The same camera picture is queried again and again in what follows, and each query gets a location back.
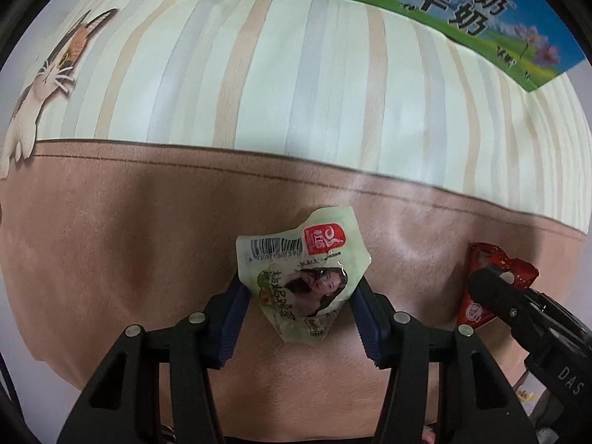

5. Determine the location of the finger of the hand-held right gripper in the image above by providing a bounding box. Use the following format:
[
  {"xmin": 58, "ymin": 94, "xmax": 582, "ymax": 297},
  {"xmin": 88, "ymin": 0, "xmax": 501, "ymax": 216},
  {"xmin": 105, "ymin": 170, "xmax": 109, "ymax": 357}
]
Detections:
[{"xmin": 467, "ymin": 266, "xmax": 592, "ymax": 361}]

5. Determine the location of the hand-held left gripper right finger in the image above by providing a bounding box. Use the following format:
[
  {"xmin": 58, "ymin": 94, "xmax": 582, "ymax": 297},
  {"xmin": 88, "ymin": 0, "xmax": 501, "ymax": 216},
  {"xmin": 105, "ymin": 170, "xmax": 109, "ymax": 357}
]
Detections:
[{"xmin": 349, "ymin": 277, "xmax": 539, "ymax": 444}]

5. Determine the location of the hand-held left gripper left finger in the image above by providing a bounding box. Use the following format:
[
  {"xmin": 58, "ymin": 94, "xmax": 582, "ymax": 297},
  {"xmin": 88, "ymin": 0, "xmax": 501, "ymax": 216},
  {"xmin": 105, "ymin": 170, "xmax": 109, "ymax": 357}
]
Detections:
[{"xmin": 55, "ymin": 277, "xmax": 253, "ymax": 444}]

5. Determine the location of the small red snack packet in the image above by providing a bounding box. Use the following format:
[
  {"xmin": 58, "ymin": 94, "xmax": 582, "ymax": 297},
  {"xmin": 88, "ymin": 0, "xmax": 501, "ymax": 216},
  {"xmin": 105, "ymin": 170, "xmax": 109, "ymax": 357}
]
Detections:
[{"xmin": 455, "ymin": 241, "xmax": 541, "ymax": 329}]

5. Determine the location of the pale green chicken feet packet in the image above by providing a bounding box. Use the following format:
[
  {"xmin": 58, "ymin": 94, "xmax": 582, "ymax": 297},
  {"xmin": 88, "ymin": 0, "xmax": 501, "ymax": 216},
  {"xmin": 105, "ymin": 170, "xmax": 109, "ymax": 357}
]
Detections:
[{"xmin": 236, "ymin": 204, "xmax": 373, "ymax": 344}]

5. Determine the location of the striped cat print blanket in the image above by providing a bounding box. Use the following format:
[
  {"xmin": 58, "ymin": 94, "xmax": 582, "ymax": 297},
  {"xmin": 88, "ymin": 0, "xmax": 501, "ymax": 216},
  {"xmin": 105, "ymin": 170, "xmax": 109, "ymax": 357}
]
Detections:
[{"xmin": 0, "ymin": 0, "xmax": 592, "ymax": 444}]

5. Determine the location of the green milk carton box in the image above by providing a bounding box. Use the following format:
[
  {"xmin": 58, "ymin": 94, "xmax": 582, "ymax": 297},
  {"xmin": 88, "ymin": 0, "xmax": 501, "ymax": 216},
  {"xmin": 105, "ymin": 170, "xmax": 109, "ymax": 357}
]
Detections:
[{"xmin": 218, "ymin": 0, "xmax": 586, "ymax": 93}]

